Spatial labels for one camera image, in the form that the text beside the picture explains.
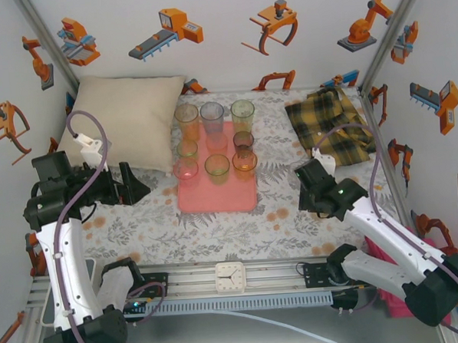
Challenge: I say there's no aluminium table side rail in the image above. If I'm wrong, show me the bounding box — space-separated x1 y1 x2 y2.
357 84 410 230

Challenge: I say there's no yellow black plaid shirt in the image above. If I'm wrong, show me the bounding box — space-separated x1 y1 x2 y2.
284 83 378 170

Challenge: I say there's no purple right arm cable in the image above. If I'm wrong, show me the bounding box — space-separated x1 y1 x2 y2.
311 117 458 343

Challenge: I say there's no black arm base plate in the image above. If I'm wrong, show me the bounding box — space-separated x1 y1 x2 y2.
301 262 334 289
140 272 171 299

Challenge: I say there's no magenta folded towel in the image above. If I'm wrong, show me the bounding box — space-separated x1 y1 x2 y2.
364 227 453 331

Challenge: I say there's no floral grey tablecloth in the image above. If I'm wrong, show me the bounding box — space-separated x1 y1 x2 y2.
54 82 396 272

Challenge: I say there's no white square clock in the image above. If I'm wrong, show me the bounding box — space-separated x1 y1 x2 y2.
213 261 247 295

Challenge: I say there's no tall green plastic glass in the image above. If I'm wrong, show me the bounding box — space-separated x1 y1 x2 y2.
229 99 257 136

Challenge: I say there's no pink rectangular tray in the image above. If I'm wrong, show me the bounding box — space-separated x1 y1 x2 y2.
173 119 259 216

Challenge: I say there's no pink plastic glass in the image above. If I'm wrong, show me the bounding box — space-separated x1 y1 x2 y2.
205 132 229 157
172 156 202 190

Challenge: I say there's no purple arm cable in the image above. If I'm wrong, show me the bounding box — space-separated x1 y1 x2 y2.
311 117 458 343
48 107 169 343

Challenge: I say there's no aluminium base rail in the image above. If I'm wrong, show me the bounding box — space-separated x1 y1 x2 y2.
26 254 378 305

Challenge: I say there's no white slotted cable duct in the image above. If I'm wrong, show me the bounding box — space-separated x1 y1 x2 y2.
95 291 334 321

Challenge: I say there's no aluminium frame post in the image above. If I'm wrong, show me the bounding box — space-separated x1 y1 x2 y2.
353 0 437 93
12 0 82 100

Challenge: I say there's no small green plastic glass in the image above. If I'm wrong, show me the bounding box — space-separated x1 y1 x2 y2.
175 138 200 160

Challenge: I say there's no short orange plastic glass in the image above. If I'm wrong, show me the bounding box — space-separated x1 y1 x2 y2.
231 150 259 183

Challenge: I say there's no black controller board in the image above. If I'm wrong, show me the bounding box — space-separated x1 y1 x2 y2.
332 287 361 312
118 296 153 320

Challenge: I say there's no tall orange plastic glass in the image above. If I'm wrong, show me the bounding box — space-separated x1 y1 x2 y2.
173 103 201 143

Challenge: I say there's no tall blue plastic glass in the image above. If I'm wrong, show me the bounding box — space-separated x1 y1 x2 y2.
199 101 226 137

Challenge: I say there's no cream pillow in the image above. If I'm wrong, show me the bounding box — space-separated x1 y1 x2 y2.
53 70 193 180

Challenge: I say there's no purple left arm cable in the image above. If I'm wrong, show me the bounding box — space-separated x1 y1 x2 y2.
48 107 169 343

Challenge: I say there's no thin white tube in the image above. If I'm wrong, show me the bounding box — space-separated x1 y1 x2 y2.
211 302 338 343

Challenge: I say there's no dark smoky plastic glass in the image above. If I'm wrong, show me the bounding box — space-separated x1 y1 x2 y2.
232 130 256 153

